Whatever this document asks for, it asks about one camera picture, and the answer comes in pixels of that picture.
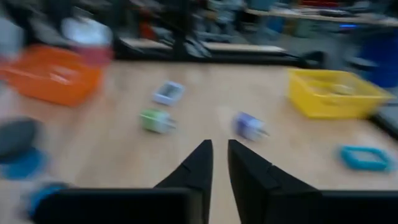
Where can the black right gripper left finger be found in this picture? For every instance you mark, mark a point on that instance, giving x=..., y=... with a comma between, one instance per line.
x=199, y=174

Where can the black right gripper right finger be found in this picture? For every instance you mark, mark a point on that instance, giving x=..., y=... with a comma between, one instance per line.
x=258, y=186

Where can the purple white USB charger cube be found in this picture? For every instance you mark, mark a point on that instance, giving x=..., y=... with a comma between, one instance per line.
x=247, y=124

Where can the green white USB charger cube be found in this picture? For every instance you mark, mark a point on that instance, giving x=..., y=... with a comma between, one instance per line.
x=154, y=119

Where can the white digital clock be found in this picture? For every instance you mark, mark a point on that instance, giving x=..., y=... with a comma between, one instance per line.
x=169, y=93

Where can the blue sand hourglass black cap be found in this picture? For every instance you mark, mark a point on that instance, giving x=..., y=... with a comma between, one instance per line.
x=15, y=137

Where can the yellow plastic basket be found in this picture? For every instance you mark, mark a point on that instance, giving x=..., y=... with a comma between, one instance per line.
x=326, y=105

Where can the small teal rectangular item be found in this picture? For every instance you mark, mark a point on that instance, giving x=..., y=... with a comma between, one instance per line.
x=367, y=167

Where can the orange plastic basket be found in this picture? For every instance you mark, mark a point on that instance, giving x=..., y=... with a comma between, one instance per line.
x=53, y=77

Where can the blue background container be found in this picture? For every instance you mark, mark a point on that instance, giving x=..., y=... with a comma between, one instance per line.
x=381, y=59

